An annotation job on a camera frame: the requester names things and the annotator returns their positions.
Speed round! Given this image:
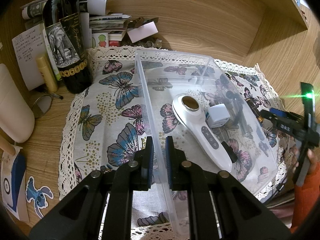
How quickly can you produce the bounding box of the small white box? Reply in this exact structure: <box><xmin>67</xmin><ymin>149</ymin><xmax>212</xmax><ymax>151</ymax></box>
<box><xmin>127</xmin><ymin>21</ymin><xmax>158</xmax><ymax>43</ymax></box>

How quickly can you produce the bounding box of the blue stitch sticker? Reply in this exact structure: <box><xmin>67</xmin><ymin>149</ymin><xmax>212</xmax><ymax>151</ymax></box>
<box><xmin>25</xmin><ymin>176</ymin><xmax>54</xmax><ymax>219</ymax></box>

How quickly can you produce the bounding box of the white cylindrical cup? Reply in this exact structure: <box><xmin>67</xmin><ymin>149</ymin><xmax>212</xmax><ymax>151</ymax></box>
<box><xmin>0</xmin><ymin>63</ymin><xmax>35</xmax><ymax>143</ymax></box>

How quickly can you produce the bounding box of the white blue card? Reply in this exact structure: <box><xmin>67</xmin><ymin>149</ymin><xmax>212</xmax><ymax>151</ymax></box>
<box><xmin>1</xmin><ymin>145</ymin><xmax>29</xmax><ymax>222</ymax></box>

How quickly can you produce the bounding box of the white usb charger cube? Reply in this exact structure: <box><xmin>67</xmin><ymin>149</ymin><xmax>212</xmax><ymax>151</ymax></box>
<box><xmin>206</xmin><ymin>103</ymin><xmax>231</xmax><ymax>128</ymax></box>

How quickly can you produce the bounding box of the clear plastic storage bin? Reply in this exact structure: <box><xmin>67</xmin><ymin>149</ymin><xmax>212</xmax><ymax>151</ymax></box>
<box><xmin>135</xmin><ymin>49</ymin><xmax>278</xmax><ymax>237</ymax></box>

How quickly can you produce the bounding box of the stack of books and papers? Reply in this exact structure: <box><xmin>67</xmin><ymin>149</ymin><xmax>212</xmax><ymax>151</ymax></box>
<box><xmin>21</xmin><ymin>0</ymin><xmax>163</xmax><ymax>49</ymax></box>

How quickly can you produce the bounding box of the black gold lipstick tube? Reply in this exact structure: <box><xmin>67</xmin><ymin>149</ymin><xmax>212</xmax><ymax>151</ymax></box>
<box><xmin>246</xmin><ymin>99</ymin><xmax>264</xmax><ymax>124</ymax></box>

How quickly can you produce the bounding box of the small black adapter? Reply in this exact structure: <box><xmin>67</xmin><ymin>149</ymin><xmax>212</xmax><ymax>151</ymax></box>
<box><xmin>221</xmin><ymin>141</ymin><xmax>238</xmax><ymax>163</ymax></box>

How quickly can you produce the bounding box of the person right hand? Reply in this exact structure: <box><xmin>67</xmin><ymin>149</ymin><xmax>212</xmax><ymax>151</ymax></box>
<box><xmin>291</xmin><ymin>146</ymin><xmax>318</xmax><ymax>178</ymax></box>

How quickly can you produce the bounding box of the yellow lip balm tube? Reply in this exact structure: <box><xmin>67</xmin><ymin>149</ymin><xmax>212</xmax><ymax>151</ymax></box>
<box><xmin>36</xmin><ymin>54</ymin><xmax>58</xmax><ymax>93</ymax></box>

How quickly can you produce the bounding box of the white handheld massager device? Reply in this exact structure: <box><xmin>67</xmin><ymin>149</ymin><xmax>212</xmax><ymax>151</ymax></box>
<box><xmin>172</xmin><ymin>94</ymin><xmax>233</xmax><ymax>172</ymax></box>

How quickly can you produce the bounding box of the butterfly print lace cloth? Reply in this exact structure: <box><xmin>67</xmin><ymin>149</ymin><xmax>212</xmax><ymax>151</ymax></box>
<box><xmin>58</xmin><ymin>47</ymin><xmax>295</xmax><ymax>239</ymax></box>

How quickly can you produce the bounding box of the white paper note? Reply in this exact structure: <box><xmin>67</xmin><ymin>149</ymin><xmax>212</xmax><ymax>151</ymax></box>
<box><xmin>12</xmin><ymin>23</ymin><xmax>52</xmax><ymax>91</ymax></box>

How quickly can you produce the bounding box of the dark wine bottle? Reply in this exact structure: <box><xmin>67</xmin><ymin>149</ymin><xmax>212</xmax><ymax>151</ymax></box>
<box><xmin>42</xmin><ymin>0</ymin><xmax>92</xmax><ymax>94</ymax></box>

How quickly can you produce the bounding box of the round metal ring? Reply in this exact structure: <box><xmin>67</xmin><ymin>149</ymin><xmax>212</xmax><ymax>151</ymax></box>
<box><xmin>31</xmin><ymin>92</ymin><xmax>64</xmax><ymax>119</ymax></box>

